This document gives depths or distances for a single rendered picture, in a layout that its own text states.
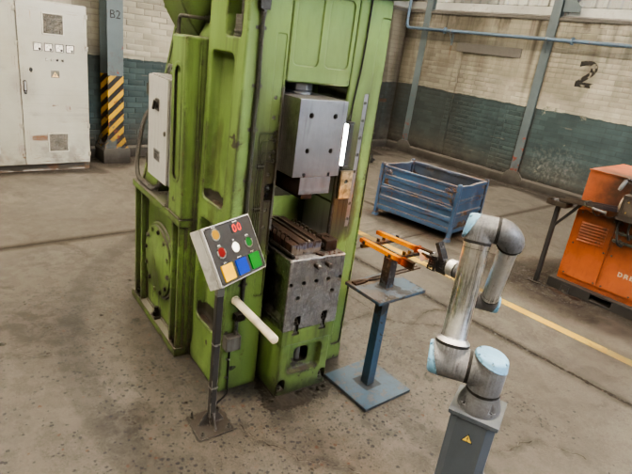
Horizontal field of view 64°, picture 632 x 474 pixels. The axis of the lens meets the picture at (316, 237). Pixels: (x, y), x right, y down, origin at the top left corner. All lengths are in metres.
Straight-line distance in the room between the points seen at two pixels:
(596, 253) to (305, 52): 3.83
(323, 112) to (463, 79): 8.61
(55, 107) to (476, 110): 7.52
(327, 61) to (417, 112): 8.99
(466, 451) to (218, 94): 2.17
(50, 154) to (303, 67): 5.38
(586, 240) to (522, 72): 5.40
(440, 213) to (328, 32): 3.93
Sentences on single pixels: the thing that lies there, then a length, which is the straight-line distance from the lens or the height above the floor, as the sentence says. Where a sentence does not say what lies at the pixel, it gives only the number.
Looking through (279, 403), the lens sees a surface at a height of 0.00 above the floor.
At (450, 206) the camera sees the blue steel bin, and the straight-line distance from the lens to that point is 6.28.
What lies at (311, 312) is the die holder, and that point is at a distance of 3.01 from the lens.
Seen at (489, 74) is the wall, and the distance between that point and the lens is 10.85.
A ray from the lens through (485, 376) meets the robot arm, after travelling 2.36.
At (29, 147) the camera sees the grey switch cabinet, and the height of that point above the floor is 0.33.
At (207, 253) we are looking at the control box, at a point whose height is 1.10.
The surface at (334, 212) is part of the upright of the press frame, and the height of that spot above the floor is 1.10.
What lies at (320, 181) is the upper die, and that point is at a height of 1.34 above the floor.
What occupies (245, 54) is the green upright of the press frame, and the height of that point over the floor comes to 1.94.
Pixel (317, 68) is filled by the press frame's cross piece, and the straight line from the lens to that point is 2.78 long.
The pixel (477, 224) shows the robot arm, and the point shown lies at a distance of 2.27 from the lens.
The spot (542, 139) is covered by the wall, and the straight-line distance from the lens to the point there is 10.25.
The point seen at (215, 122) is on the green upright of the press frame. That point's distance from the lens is 2.94.
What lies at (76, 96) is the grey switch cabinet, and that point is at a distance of 7.61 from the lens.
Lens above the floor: 2.02
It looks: 21 degrees down
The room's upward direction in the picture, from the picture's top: 8 degrees clockwise
